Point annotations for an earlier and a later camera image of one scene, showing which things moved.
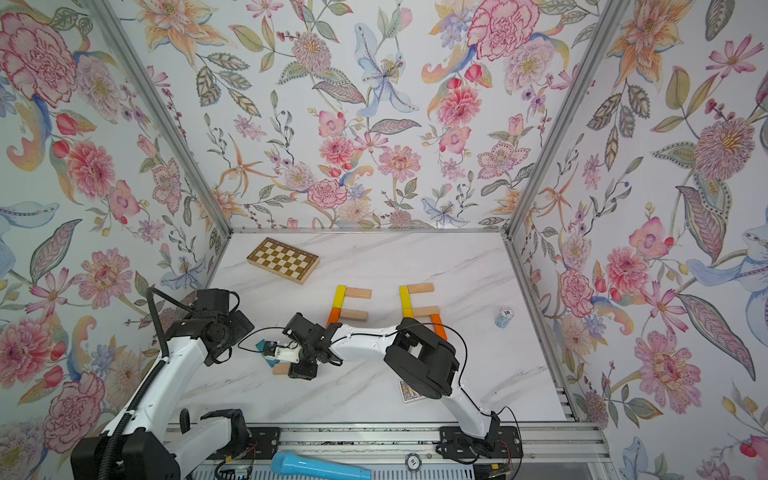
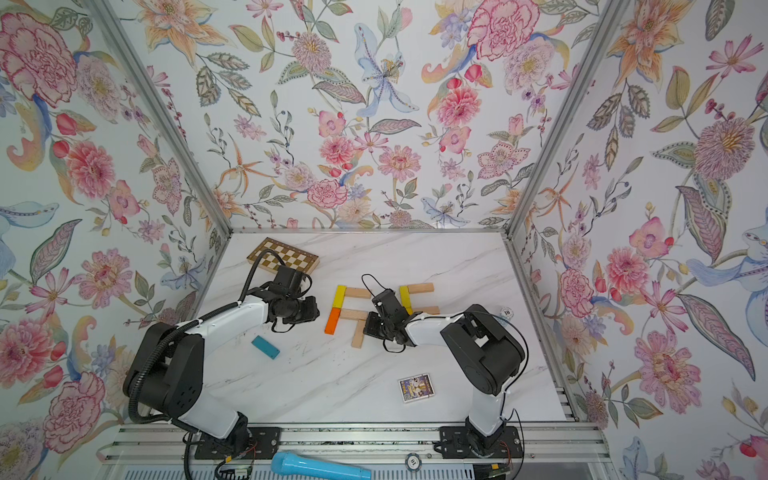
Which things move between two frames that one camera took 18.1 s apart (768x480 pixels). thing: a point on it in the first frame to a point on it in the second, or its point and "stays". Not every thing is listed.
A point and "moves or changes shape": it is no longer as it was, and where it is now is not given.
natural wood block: [354, 315] stays
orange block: [334, 316] stays
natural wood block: [426, 311] stays
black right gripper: [300, 372] to [371, 324]
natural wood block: [281, 368] moves or changes shape
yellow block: [405, 297] stays
